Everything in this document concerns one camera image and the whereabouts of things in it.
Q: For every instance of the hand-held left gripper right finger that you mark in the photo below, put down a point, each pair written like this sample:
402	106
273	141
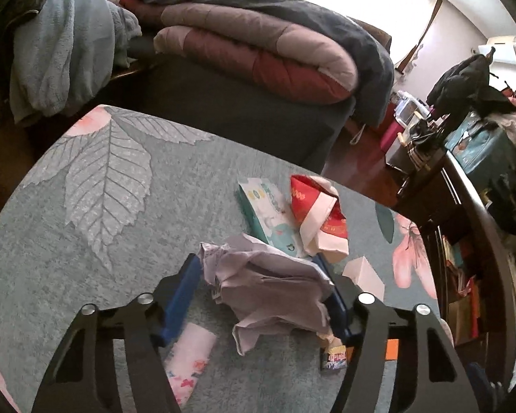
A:
343	318

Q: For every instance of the black coat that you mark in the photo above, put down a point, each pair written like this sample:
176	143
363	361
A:
460	81

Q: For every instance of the wooden coat rack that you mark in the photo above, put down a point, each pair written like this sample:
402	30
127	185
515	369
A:
492	53

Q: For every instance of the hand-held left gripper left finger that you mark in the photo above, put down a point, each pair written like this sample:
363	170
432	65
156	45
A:
178	305

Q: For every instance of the white storage box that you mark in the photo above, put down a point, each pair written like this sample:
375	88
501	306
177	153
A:
408	109

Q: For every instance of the black handbag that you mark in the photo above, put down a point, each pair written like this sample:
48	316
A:
421	142

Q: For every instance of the dark wooden dresser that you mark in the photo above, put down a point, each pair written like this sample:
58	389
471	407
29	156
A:
425	198

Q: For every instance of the grey leaf-print rug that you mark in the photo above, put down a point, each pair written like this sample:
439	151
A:
69	266

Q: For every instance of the folded pink and red quilt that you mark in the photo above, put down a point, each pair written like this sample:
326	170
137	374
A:
262	43

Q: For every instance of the red and white paper bag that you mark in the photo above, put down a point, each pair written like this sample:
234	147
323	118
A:
301	198

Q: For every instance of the dark jacket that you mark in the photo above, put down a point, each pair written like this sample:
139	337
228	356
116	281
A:
4	8

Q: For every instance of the dark clothes pile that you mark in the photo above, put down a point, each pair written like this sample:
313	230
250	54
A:
511	206

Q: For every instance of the white paper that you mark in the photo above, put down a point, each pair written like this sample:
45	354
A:
266	288

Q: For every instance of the dark blue cloth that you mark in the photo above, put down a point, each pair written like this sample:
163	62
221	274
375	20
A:
481	383

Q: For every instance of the pink container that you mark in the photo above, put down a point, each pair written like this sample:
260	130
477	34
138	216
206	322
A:
390	137

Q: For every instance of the orange paper scrap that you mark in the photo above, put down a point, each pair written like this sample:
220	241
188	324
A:
392	349

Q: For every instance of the pink floral tissue packet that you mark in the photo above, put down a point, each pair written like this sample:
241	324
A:
189	357

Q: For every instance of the light blue fleece blanket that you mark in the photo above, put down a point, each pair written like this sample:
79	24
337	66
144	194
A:
60	43

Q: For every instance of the small dark snack wrapper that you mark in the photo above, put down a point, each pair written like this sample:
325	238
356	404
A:
333	359

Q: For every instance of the small white box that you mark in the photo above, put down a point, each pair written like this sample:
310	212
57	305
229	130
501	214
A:
363	277

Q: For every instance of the row of books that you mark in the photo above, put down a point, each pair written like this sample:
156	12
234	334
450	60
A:
464	301

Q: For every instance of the dark bed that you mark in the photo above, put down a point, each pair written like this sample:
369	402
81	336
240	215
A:
241	107

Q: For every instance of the dark blue-grey duvet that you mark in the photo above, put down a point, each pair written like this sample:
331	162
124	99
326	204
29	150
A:
370	51

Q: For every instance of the white air conditioner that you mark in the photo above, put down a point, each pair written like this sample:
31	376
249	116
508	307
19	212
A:
503	49

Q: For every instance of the teal wet wipes pack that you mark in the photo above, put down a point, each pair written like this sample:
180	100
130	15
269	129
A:
264	206

